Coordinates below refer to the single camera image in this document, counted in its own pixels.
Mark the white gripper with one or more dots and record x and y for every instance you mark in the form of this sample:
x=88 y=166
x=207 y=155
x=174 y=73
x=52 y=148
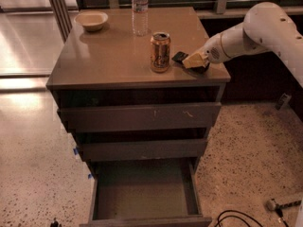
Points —
x=212 y=52

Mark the dark rxbar chocolate wrapper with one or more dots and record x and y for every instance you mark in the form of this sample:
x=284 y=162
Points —
x=179 y=57

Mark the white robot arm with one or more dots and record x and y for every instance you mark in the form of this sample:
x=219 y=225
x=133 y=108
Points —
x=265 y=27

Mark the top grey drawer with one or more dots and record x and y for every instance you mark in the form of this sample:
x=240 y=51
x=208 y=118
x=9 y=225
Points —
x=140 y=117

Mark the grey drawer cabinet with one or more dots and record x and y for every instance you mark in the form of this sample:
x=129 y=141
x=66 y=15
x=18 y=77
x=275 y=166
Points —
x=112 y=67

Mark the middle grey drawer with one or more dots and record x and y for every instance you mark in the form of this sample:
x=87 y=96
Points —
x=144 y=150

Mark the open bottom grey drawer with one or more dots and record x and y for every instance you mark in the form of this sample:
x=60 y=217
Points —
x=146 y=193

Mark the orange soda can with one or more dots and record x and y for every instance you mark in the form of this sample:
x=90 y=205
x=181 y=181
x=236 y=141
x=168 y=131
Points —
x=160 y=46

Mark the clear plastic water bottle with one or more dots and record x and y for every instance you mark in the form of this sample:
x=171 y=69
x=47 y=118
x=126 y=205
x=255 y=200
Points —
x=140 y=17

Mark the white ceramic bowl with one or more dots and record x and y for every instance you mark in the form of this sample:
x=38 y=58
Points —
x=91 y=21

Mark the blue tape piece upper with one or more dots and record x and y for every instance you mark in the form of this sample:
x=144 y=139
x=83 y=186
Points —
x=75 y=151

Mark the white power strip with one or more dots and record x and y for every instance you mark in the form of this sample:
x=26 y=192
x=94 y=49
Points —
x=286 y=201

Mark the small black floor object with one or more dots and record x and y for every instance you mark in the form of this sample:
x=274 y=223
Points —
x=55 y=223

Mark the grey wall outlet box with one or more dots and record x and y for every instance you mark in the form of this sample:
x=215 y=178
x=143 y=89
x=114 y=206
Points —
x=283 y=100

